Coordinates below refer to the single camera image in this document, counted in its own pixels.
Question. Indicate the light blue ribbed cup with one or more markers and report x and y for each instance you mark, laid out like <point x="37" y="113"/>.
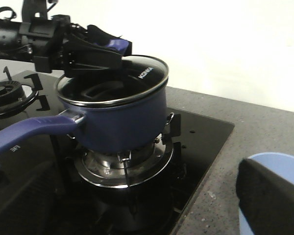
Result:
<point x="272" y="164"/>

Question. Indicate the black left gas burner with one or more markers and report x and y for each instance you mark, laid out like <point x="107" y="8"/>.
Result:
<point x="10" y="92"/>

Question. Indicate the black right gas burner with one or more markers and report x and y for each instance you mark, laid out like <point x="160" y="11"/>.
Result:
<point x="105" y="163"/>

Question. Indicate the black right pot support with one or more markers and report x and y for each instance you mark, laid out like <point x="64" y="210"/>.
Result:
<point x="129" y="176"/>

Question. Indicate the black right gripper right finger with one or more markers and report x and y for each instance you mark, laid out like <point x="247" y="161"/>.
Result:
<point x="272" y="198"/>

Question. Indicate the blue saucepan with handle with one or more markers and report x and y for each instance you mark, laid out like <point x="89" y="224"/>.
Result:
<point x="102" y="129"/>

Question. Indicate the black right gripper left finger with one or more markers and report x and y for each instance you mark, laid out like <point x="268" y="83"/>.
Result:
<point x="26" y="203"/>

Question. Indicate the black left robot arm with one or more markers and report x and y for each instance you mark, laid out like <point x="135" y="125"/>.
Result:
<point x="11" y="46"/>

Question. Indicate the black pot support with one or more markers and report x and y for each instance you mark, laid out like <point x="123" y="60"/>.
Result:
<point x="129" y="176"/>
<point x="31" y="85"/>

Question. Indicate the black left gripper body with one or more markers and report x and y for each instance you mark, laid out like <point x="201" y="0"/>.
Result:
<point x="45" y="37"/>

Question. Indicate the black left pot support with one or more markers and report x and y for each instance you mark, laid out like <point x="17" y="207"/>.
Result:
<point x="31" y="85"/>

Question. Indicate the black glass gas stove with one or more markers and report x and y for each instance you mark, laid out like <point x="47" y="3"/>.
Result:
<point x="152" y="208"/>

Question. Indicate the glass pot lid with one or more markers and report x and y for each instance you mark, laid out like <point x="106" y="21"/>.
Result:
<point x="138" y="77"/>

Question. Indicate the black gas burner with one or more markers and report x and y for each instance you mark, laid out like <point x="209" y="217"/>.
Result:
<point x="105" y="163"/>
<point x="10" y="92"/>

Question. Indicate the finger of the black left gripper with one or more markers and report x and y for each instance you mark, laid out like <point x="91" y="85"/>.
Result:
<point x="80" y="56"/>
<point x="99" y="37"/>

